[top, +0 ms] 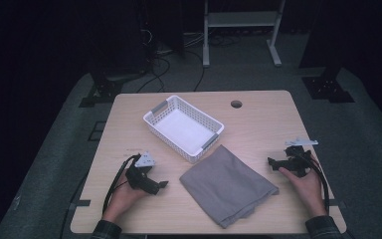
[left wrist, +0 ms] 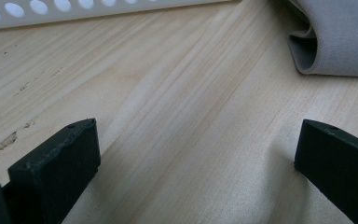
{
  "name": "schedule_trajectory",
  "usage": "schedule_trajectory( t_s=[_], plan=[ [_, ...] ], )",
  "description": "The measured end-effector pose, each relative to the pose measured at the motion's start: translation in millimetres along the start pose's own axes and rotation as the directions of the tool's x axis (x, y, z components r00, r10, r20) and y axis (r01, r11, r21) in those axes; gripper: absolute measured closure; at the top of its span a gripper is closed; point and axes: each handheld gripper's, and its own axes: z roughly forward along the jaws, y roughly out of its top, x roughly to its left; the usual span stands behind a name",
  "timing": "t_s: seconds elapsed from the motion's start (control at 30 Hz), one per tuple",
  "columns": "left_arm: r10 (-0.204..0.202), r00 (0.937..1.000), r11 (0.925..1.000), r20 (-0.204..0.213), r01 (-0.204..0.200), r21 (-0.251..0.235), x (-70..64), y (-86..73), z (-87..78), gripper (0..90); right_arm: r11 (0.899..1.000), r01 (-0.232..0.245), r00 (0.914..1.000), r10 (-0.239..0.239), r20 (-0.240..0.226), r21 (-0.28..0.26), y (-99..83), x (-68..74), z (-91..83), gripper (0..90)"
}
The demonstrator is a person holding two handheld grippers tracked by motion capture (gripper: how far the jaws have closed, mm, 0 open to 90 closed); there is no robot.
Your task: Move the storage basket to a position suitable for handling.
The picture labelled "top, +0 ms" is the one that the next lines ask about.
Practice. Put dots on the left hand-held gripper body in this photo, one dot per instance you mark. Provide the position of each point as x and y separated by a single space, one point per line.
141 179

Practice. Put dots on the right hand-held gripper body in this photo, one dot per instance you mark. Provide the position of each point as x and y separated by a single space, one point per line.
296 161

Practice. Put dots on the grey cloth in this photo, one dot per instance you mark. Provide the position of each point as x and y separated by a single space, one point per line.
227 186

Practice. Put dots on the black stand with wide base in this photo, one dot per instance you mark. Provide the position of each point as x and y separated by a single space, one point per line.
106 89

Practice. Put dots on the white metal stand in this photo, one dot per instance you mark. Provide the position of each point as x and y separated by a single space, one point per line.
242 19

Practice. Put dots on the person's left hand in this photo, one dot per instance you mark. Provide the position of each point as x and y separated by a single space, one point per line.
122 199

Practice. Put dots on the black stand with square base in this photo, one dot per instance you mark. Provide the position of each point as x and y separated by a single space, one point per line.
326 88

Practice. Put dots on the person's right hand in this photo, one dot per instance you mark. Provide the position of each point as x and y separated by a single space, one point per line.
306 189

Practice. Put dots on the white plastic basket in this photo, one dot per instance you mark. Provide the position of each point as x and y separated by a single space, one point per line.
185 131

